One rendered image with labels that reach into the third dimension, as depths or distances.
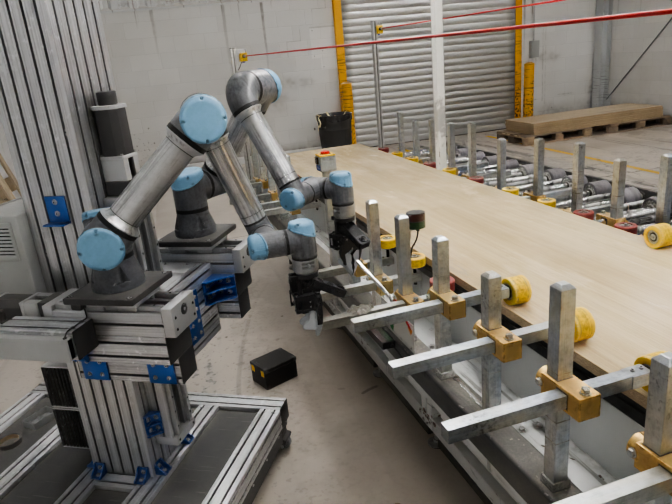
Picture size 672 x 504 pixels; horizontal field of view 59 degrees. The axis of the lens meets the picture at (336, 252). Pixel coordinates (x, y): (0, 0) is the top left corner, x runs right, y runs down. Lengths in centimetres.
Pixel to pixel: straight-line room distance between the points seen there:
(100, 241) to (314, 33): 853
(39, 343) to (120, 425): 59
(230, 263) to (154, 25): 767
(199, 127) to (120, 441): 126
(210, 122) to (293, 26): 835
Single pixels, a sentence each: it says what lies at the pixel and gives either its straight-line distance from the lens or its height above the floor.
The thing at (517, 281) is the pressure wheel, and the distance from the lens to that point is 173.
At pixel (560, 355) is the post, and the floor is 103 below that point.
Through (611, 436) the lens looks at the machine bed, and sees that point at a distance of 159.
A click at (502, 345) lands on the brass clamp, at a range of 141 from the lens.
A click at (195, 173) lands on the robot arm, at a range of 215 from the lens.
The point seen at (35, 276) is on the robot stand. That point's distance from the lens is 215.
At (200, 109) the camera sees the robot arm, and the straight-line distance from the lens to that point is 154.
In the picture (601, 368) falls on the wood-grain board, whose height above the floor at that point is 90.
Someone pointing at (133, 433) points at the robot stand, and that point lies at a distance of 230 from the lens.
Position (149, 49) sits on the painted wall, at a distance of 962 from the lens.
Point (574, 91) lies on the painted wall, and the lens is 1209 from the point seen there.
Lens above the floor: 163
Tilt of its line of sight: 19 degrees down
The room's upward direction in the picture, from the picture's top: 5 degrees counter-clockwise
